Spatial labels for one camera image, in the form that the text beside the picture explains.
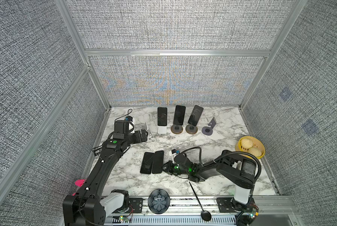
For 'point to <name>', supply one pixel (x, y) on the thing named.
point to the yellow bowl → (257, 143)
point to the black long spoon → (205, 214)
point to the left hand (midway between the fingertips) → (141, 133)
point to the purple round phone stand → (208, 130)
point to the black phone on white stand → (162, 116)
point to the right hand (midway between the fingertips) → (158, 168)
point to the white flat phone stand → (162, 129)
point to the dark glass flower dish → (158, 200)
